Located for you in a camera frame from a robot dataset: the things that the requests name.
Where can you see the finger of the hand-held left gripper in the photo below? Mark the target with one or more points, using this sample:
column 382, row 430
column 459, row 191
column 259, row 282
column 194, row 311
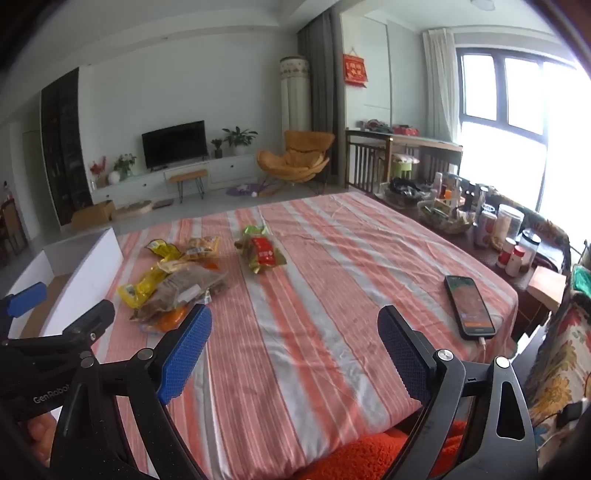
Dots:
column 27, row 297
column 94, row 318

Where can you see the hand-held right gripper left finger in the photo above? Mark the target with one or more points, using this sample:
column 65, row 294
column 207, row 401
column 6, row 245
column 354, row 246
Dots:
column 184, row 355

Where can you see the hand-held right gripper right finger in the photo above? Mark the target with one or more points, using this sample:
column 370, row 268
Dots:
column 406, row 355

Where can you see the white cardboard box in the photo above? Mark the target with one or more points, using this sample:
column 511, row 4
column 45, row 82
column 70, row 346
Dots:
column 87, row 272

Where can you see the yellow packet with white label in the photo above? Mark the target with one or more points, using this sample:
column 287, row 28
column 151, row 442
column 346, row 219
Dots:
column 138, row 288

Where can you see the clear brown snack bag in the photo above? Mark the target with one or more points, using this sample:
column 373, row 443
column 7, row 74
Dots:
column 184, row 288

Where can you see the yellow black snack packet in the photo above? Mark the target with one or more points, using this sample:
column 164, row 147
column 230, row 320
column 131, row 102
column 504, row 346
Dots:
column 161, row 249

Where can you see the pale orange-edged snack packet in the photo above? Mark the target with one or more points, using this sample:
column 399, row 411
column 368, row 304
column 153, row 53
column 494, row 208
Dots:
column 202, row 247

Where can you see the red gold snack bag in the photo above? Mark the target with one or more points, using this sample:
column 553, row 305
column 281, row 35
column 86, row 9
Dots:
column 263, row 251

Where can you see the green snack packet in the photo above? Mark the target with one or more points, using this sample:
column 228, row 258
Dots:
column 255, row 230

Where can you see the person's left hand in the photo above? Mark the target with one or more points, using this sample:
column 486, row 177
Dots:
column 42, row 436

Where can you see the black smartphone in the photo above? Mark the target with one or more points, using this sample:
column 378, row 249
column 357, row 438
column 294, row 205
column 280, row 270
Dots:
column 466, row 307

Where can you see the wooden dining chair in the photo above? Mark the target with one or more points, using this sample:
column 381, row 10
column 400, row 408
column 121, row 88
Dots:
column 11, row 221

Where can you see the brown cardboard box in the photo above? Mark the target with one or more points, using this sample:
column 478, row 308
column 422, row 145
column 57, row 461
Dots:
column 92, row 214

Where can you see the orange fuzzy cloth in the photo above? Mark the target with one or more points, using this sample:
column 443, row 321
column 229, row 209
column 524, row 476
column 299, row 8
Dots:
column 369, row 454

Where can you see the white interior door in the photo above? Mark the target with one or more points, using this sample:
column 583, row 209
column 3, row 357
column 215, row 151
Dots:
column 34, row 184

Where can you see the round beige floor cushion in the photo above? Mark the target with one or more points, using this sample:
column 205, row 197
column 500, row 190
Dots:
column 134, row 208

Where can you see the orange striped cloth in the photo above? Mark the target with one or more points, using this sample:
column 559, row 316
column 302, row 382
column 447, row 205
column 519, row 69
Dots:
column 300, row 300

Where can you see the dark wooden side table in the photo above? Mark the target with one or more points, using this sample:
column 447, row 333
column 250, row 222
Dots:
column 466, row 242

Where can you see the small dark floor mat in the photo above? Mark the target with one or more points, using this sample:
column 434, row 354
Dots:
column 164, row 203

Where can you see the white round vase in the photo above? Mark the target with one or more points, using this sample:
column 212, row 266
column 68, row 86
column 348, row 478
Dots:
column 114, row 177

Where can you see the red flower arrangement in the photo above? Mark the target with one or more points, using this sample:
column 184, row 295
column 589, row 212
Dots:
column 98, row 167

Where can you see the dark glass display cabinet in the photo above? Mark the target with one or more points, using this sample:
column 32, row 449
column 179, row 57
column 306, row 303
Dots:
column 64, row 147

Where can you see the brown wooden board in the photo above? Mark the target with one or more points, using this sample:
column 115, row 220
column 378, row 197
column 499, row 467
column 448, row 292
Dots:
column 547, row 286

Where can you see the floral cloth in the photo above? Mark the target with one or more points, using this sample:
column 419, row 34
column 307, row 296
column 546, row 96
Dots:
column 563, row 369

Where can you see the bushy green potted plant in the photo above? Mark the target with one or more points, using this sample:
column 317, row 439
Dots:
column 125, row 162

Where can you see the black bag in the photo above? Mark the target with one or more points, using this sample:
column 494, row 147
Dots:
column 406, row 189

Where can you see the wooden bench with metal legs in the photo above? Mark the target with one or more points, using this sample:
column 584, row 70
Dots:
column 187, row 175

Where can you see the purple floor mat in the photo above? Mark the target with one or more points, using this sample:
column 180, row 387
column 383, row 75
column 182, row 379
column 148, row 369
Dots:
column 242, row 188

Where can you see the green plastic stool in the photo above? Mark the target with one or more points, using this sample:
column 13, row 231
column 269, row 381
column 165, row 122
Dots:
column 404, row 167

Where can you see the black flat television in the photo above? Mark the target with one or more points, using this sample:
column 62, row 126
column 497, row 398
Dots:
column 174, row 144

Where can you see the white television cabinet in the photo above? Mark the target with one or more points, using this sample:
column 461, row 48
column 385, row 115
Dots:
column 231, row 168

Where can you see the small potted plant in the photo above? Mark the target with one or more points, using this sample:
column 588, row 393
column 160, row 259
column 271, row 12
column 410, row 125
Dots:
column 218, row 146

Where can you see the large leafy potted plant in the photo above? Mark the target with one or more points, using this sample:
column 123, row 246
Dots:
column 239, row 138

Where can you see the pile of colourful items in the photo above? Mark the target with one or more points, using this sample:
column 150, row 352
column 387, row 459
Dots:
column 406, row 130

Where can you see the orange lounge chair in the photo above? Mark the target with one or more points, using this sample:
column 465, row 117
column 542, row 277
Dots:
column 295, row 157

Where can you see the white curtain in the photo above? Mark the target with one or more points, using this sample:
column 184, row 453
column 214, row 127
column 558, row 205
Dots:
column 438, row 83

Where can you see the covered standing air conditioner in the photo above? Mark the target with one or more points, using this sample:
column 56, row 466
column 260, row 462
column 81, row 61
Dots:
column 295, row 101

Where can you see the large window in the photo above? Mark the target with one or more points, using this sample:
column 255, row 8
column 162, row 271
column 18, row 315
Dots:
column 521, row 92

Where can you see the grey curtain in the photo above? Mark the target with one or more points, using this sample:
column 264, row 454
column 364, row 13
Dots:
column 323, row 69

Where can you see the red wall hanging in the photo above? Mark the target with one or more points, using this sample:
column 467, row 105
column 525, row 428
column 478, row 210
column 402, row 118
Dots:
column 355, row 69

